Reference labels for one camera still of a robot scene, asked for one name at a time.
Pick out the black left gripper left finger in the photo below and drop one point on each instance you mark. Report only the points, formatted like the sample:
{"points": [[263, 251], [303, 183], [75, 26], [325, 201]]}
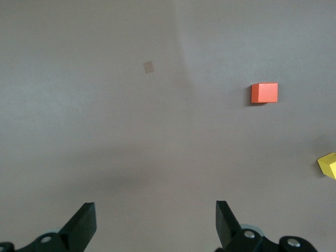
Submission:
{"points": [[73, 236]]}

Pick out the orange wooden block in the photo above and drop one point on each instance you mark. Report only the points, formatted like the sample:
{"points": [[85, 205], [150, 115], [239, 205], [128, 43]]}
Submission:
{"points": [[265, 93]]}

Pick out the yellow wooden block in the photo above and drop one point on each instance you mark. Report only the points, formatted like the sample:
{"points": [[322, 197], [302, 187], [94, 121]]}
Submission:
{"points": [[329, 165]]}

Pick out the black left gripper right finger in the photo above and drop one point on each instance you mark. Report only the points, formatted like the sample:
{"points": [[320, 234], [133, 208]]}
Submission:
{"points": [[236, 241]]}

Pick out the small brown tape patch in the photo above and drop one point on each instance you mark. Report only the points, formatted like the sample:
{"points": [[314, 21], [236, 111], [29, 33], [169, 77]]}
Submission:
{"points": [[148, 67]]}

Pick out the brown table cover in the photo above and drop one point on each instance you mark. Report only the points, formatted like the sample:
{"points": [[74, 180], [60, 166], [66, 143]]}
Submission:
{"points": [[105, 118]]}

